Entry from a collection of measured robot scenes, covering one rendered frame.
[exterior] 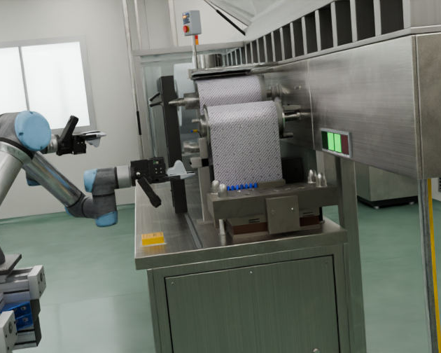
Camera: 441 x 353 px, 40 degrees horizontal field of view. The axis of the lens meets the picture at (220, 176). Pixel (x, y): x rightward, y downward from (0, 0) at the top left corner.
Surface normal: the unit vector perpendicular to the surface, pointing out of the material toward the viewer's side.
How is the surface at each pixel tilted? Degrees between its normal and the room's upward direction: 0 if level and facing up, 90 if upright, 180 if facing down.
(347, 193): 90
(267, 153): 90
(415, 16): 90
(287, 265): 90
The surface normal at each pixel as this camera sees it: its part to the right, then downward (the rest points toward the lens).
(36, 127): 0.81, -0.09
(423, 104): 0.14, 0.13
